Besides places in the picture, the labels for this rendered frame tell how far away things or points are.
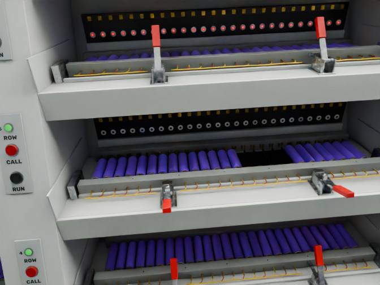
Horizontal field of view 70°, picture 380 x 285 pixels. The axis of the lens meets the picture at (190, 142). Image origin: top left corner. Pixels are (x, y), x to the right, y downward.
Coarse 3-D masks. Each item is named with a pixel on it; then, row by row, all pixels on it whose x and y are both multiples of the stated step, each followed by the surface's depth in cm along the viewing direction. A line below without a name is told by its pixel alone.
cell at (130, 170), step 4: (132, 156) 56; (128, 160) 55; (132, 160) 54; (136, 160) 55; (128, 164) 53; (132, 164) 53; (136, 164) 54; (128, 168) 52; (132, 168) 52; (128, 172) 50; (132, 172) 51
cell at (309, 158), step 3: (297, 144) 57; (294, 147) 57; (297, 147) 56; (300, 147) 56; (297, 150) 56; (300, 150) 55; (303, 150) 55; (300, 153) 55; (303, 153) 54; (306, 153) 54; (303, 156) 54; (306, 156) 53; (309, 156) 53; (306, 159) 53; (309, 159) 52; (312, 159) 52
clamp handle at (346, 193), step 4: (324, 176) 45; (324, 180) 46; (328, 184) 44; (332, 184) 44; (332, 188) 43; (336, 188) 42; (340, 188) 41; (344, 188) 41; (340, 192) 41; (344, 192) 40; (348, 192) 39; (352, 192) 39; (344, 196) 40; (348, 196) 39; (352, 196) 39
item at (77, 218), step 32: (256, 128) 60; (288, 128) 60; (320, 128) 61; (64, 192) 47; (160, 192) 48; (192, 192) 48; (224, 192) 47; (256, 192) 47; (288, 192) 47; (64, 224) 44; (96, 224) 44; (128, 224) 45; (160, 224) 45; (192, 224) 46; (224, 224) 46
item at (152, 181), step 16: (336, 160) 51; (352, 160) 50; (368, 160) 50; (128, 176) 49; (144, 176) 48; (160, 176) 48; (176, 176) 48; (192, 176) 48; (208, 176) 48; (224, 176) 48; (240, 176) 49; (256, 176) 49; (272, 176) 49; (288, 176) 49; (352, 176) 48; (368, 176) 49; (80, 192) 48; (96, 192) 48
